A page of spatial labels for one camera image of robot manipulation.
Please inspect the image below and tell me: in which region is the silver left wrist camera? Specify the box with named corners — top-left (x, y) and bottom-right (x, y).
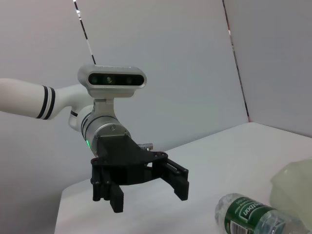
top-left (77, 63), bottom-right (148, 117)

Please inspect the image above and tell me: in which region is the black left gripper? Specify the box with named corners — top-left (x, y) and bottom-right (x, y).
top-left (90, 135), bottom-right (190, 213)

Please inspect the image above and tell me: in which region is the green label water bottle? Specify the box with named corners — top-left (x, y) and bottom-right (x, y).
top-left (214, 193), bottom-right (297, 234)

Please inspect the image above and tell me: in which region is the pale green glass fruit plate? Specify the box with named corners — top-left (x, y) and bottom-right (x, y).
top-left (269, 158), bottom-right (312, 229)

